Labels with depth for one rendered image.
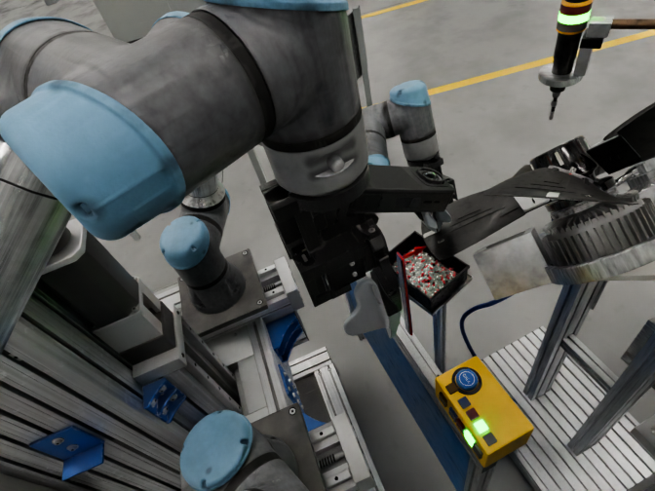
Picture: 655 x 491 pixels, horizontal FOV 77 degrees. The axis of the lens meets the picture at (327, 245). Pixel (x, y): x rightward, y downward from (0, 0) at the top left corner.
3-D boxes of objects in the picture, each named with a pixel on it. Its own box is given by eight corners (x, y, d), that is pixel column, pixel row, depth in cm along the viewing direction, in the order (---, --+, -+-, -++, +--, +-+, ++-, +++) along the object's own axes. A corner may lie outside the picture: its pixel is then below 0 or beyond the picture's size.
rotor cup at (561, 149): (599, 183, 98) (575, 135, 99) (628, 178, 84) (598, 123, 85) (540, 210, 102) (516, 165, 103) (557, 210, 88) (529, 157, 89)
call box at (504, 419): (526, 444, 79) (536, 427, 71) (482, 471, 78) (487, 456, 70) (474, 375, 89) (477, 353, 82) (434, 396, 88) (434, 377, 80)
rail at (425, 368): (495, 465, 94) (499, 455, 88) (481, 473, 93) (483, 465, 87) (334, 229, 154) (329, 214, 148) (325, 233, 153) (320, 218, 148)
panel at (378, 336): (466, 503, 145) (478, 451, 96) (464, 504, 145) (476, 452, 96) (361, 326, 199) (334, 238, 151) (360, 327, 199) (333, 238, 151)
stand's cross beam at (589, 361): (620, 389, 120) (625, 383, 117) (609, 396, 120) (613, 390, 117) (569, 339, 133) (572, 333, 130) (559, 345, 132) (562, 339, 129)
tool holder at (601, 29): (598, 69, 71) (617, 9, 64) (592, 90, 68) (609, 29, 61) (543, 65, 76) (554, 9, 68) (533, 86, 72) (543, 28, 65)
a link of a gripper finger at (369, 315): (353, 355, 44) (324, 287, 40) (401, 329, 45) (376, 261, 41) (364, 372, 41) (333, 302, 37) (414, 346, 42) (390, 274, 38)
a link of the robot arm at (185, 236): (175, 289, 101) (147, 255, 91) (189, 248, 110) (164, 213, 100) (221, 284, 99) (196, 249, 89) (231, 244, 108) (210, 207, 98)
